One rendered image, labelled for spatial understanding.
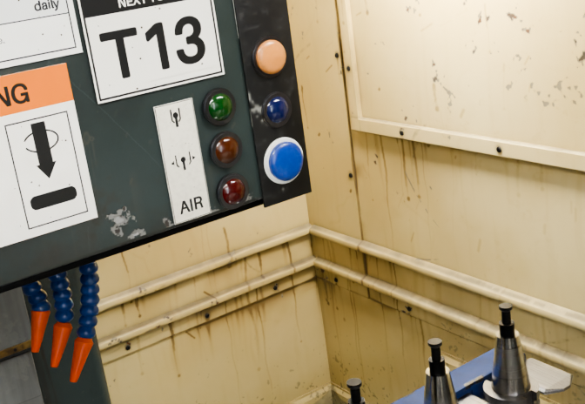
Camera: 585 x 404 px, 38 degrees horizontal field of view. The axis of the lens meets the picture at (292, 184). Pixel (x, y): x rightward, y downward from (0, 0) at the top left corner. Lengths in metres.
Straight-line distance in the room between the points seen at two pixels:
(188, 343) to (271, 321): 0.22
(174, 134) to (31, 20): 0.12
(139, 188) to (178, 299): 1.26
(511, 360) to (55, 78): 0.63
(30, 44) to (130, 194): 0.12
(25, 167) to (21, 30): 0.09
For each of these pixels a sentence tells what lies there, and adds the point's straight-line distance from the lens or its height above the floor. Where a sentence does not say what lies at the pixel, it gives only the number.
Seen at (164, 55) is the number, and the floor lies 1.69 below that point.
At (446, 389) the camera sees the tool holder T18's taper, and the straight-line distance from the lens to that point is 0.95.
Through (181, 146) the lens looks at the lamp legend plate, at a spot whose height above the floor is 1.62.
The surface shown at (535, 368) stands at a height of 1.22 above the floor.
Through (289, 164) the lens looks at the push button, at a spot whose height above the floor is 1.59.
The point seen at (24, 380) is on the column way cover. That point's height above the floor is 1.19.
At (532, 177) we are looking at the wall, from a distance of 1.46.
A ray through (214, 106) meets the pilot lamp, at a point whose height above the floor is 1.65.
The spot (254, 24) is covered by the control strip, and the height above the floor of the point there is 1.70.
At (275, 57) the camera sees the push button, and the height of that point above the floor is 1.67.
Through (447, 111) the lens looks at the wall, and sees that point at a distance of 1.55.
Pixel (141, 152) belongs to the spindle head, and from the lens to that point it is 0.60.
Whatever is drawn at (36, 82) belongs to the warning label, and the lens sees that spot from 0.57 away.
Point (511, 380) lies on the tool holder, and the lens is 1.02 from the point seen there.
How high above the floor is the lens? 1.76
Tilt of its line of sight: 17 degrees down
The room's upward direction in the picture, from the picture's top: 8 degrees counter-clockwise
